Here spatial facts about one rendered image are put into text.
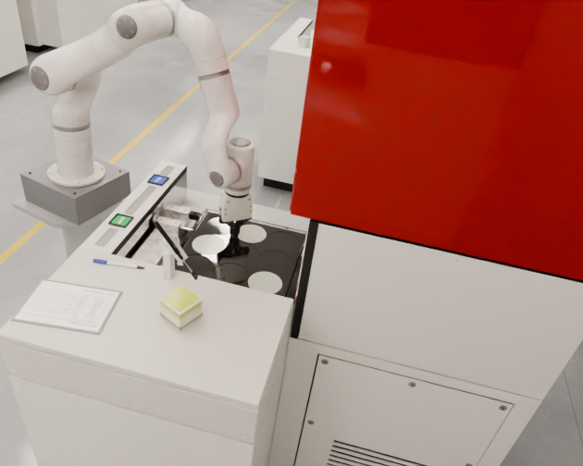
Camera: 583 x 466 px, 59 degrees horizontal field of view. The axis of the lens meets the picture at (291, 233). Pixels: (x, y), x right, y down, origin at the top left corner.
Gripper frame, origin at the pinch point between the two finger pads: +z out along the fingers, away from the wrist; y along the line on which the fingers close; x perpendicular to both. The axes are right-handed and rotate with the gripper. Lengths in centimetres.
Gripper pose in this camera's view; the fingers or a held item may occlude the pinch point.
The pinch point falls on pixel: (234, 230)
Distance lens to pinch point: 166.2
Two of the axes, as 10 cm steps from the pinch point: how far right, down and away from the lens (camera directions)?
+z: -1.2, 8.0, 5.9
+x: 3.9, 5.8, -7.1
